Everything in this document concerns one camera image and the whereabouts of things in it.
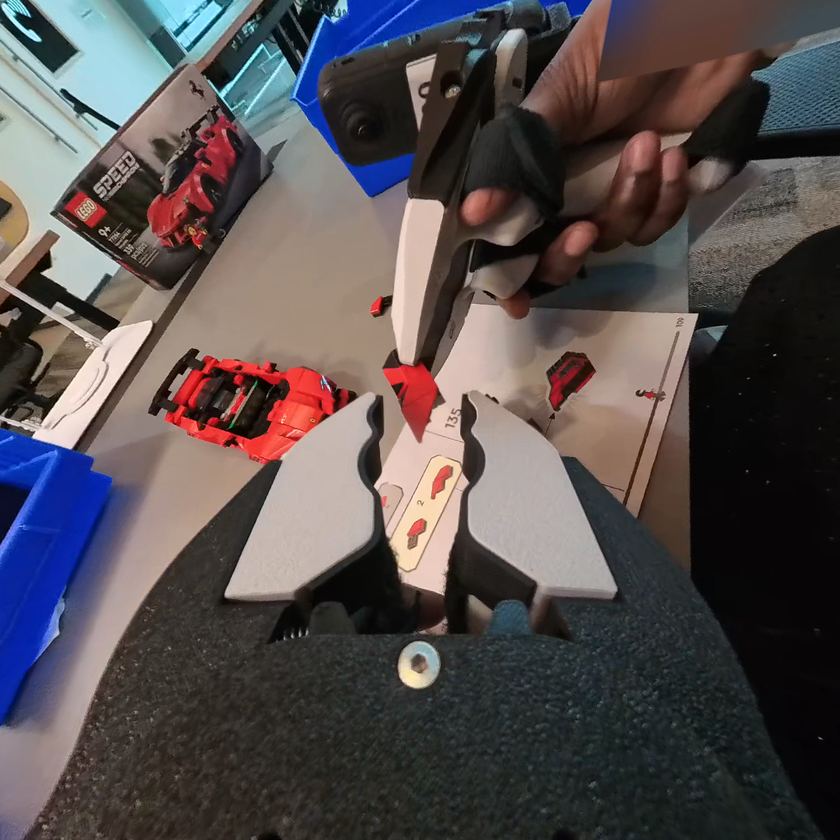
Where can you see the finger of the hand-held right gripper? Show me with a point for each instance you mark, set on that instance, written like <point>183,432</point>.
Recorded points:
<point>420,276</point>
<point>460,322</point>

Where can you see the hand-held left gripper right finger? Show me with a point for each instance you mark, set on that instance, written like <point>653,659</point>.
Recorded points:
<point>538,525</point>

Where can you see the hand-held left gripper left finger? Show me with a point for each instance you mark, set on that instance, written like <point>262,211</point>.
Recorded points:
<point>302,525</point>

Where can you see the small red lego piece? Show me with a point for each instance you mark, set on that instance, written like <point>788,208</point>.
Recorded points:
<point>378,305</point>

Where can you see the black red lego block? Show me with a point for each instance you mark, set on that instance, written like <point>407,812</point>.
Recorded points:
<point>414,394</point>

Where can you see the blue plastic bin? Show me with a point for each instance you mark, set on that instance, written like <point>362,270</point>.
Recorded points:
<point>66,578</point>
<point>355,26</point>

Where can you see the red lego car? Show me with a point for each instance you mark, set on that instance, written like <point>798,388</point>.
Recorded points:
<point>263,400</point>

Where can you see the lego instruction booklet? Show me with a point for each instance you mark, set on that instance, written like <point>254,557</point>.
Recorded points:
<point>617,381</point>

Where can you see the lego set box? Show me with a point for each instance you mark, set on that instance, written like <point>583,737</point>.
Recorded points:
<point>131,197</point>

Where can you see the person's right hand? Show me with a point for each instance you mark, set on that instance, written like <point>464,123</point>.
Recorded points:
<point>617,118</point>

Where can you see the white stand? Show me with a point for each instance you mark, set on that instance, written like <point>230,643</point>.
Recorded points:
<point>99,381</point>

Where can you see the white paper slip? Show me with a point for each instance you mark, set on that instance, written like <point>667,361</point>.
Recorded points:
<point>53,628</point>

